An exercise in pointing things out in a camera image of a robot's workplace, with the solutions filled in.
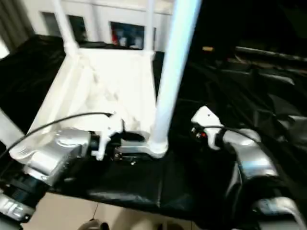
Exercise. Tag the white plastic table top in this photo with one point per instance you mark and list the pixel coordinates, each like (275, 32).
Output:
(110, 81)

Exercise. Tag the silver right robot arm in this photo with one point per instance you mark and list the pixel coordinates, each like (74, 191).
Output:
(249, 158)

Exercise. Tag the grey left robot foot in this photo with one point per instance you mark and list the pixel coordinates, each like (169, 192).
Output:
(94, 225)

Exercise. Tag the white cabinet with glass doors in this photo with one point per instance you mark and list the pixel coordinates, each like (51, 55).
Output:
(96, 7)

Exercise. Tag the white plastic table leg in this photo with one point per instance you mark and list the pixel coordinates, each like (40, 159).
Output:
(9, 129)
(149, 24)
(172, 62)
(64, 28)

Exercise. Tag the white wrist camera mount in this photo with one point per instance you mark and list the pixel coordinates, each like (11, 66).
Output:
(205, 117)
(112, 125)

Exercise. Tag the black mat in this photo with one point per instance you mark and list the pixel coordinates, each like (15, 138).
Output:
(129, 187)

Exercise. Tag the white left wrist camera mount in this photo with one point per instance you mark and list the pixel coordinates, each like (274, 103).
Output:
(112, 125)

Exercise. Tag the grey curtain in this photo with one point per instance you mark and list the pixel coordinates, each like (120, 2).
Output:
(12, 19)

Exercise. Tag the small gold tag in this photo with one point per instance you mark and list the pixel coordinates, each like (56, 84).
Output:
(207, 48)

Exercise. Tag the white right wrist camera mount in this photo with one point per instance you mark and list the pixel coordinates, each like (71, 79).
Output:
(205, 117)

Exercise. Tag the black metal bar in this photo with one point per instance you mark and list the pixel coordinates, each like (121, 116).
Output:
(273, 53)

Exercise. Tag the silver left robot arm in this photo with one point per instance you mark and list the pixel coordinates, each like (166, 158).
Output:
(53, 155)

